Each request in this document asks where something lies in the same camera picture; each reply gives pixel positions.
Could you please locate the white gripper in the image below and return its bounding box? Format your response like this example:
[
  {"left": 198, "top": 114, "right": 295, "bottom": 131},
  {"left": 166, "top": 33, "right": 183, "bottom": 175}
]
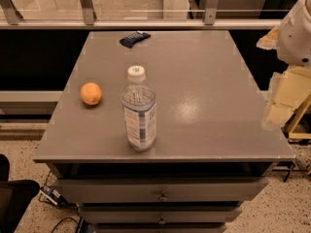
[{"left": 257, "top": 25, "right": 311, "bottom": 130}]

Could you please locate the clear plastic water bottle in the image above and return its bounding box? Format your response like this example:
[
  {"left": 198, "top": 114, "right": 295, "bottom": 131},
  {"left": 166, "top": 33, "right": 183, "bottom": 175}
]
[{"left": 121, "top": 65, "right": 156, "bottom": 151}]

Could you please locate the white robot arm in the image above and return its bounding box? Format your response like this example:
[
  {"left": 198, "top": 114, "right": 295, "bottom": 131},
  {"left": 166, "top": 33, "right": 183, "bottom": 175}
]
[{"left": 257, "top": 0, "right": 311, "bottom": 130}]

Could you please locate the dark blue rxbar wrapper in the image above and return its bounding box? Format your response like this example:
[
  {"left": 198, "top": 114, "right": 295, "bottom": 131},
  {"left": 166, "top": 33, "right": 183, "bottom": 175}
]
[{"left": 120, "top": 31, "right": 151, "bottom": 49}]

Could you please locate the yellow metal stand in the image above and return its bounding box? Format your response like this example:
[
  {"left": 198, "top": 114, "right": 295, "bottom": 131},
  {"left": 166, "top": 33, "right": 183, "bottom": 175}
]
[{"left": 285, "top": 94, "right": 311, "bottom": 141}]

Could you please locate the grey drawer cabinet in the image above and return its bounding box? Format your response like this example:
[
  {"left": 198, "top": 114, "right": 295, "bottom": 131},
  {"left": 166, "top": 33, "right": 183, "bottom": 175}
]
[{"left": 35, "top": 31, "right": 294, "bottom": 233}]

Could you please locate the top drawer knob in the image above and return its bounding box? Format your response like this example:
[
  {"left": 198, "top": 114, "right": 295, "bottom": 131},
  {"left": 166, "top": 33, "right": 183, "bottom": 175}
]
[{"left": 157, "top": 192, "right": 168, "bottom": 202}]

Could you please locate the drawer knob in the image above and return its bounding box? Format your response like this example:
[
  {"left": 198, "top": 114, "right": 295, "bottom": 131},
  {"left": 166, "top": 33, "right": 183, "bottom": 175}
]
[
  {"left": 157, "top": 192, "right": 168, "bottom": 202},
  {"left": 157, "top": 217, "right": 166, "bottom": 225}
]

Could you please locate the middle drawer knob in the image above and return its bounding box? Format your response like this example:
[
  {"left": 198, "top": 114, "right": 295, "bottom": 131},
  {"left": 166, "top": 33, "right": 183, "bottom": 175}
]
[{"left": 157, "top": 217, "right": 166, "bottom": 225}]

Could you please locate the orange fruit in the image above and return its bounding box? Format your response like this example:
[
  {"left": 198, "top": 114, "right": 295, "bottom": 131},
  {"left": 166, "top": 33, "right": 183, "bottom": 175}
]
[{"left": 80, "top": 83, "right": 102, "bottom": 106}]

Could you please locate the power strip on floor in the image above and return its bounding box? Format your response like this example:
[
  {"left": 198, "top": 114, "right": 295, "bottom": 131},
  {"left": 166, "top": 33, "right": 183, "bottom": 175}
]
[{"left": 40, "top": 185, "right": 64, "bottom": 206}]

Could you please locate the metal glass railing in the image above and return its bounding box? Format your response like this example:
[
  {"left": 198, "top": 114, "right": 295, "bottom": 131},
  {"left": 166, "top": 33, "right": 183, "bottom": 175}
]
[{"left": 0, "top": 0, "right": 297, "bottom": 30}]

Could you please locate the black office chair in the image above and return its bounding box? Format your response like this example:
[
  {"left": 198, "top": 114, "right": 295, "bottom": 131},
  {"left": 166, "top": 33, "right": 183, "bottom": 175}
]
[{"left": 0, "top": 154, "right": 40, "bottom": 233}]

